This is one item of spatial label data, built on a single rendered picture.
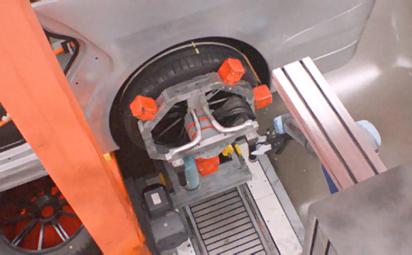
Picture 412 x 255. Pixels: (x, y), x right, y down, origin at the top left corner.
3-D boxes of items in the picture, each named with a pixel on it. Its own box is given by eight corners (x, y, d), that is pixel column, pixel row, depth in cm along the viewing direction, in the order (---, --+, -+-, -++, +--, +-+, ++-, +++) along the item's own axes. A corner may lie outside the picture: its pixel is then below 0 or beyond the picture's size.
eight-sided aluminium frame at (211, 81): (251, 127, 285) (247, 58, 239) (256, 137, 281) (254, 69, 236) (152, 164, 278) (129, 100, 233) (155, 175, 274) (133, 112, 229)
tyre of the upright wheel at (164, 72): (264, 42, 276) (157, 10, 234) (285, 75, 263) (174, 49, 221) (194, 126, 312) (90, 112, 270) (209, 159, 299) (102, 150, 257)
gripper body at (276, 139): (264, 128, 245) (288, 119, 246) (264, 138, 252) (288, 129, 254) (271, 142, 241) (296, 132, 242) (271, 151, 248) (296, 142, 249)
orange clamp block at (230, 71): (228, 74, 245) (239, 59, 239) (235, 86, 241) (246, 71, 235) (216, 72, 241) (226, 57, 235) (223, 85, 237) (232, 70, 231)
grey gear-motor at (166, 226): (170, 190, 325) (160, 161, 296) (194, 253, 302) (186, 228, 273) (141, 202, 322) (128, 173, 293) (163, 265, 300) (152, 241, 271)
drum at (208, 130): (211, 118, 266) (208, 100, 254) (227, 153, 254) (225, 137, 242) (184, 128, 264) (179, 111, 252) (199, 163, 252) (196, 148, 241)
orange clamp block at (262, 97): (248, 98, 266) (265, 92, 267) (254, 110, 261) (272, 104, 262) (247, 89, 260) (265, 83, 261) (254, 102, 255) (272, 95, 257)
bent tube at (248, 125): (236, 95, 247) (235, 80, 238) (254, 127, 237) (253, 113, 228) (200, 108, 245) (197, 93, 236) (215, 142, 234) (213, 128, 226)
